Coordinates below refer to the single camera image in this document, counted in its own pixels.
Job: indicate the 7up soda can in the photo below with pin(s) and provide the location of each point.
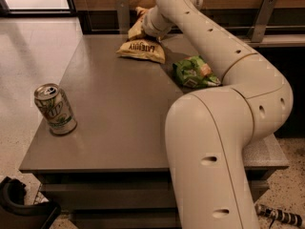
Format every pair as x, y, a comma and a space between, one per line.
55, 107

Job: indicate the brown yellow chip bag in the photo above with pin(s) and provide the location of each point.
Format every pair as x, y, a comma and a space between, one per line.
146, 48

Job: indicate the green chip bag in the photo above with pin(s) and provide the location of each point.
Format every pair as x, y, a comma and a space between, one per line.
194, 72

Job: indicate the grey drawer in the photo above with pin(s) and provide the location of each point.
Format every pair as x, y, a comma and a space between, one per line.
126, 219
111, 195

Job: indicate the right metal wall bracket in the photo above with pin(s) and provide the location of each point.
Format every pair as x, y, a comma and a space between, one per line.
257, 31

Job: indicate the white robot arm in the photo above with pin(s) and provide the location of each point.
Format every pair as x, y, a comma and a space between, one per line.
207, 130

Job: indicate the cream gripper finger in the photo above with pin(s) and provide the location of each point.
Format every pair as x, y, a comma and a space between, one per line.
136, 31

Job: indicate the left metal wall bracket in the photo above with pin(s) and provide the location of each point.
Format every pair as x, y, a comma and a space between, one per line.
123, 15

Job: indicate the dark framed window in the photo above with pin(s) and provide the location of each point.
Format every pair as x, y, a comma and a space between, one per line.
36, 7

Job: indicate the metal wall bracket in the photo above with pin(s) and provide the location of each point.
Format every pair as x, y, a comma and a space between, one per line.
257, 31
123, 15

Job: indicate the black chair base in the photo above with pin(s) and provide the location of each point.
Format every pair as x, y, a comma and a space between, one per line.
14, 214

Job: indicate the grey upper drawer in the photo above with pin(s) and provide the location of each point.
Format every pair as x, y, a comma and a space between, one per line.
111, 195

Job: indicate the grey lower drawer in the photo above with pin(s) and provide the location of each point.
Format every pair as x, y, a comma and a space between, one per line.
126, 219

